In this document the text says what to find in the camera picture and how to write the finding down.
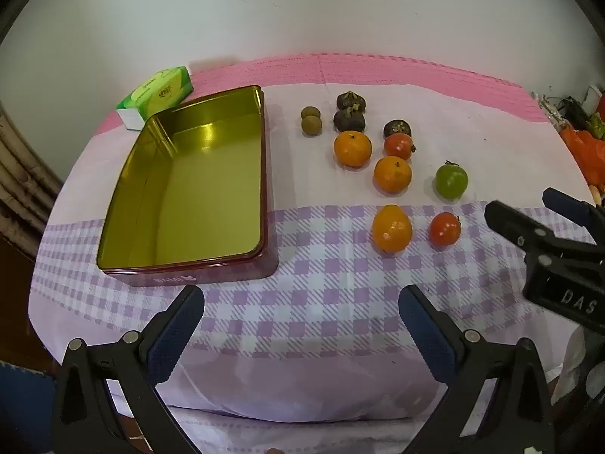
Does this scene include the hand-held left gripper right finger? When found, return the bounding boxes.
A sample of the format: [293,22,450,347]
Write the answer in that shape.
[398,285,554,454]

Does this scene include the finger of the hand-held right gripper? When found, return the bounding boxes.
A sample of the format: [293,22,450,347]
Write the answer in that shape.
[543,188,605,242]
[484,200,605,260]

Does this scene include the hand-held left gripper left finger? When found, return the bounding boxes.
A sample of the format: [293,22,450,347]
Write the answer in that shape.
[51,285,205,454]

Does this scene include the red tomato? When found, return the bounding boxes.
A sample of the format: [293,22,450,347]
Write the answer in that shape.
[428,212,462,248]
[384,133,417,160]

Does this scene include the green tomato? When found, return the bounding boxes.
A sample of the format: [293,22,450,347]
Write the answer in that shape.
[435,162,469,200]

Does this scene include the orange mandarin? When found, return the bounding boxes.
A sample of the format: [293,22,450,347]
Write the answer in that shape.
[372,204,413,253]
[374,155,413,194]
[334,131,372,168]

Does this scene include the dark mangosteen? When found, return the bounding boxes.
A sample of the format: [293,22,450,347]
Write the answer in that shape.
[333,108,366,134]
[383,120,412,139]
[336,91,368,113]

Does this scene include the gold and red tin box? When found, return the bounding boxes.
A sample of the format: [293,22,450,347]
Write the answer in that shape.
[96,85,279,288]

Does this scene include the person's right hand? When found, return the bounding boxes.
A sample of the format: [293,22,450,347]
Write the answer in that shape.
[552,326,588,406]

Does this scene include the orange plastic bag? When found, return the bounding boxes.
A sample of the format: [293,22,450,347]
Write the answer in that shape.
[562,127,605,185]

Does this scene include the pink checked tablecloth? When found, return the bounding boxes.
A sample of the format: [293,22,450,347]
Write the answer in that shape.
[28,53,599,424]

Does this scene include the blue cloth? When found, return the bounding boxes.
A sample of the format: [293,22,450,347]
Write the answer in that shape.
[0,362,58,454]

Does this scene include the bamboo chair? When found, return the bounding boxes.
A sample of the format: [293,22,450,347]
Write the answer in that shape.
[0,104,64,258]

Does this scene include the green tissue packet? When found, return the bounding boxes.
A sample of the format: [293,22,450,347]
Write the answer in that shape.
[116,65,194,132]

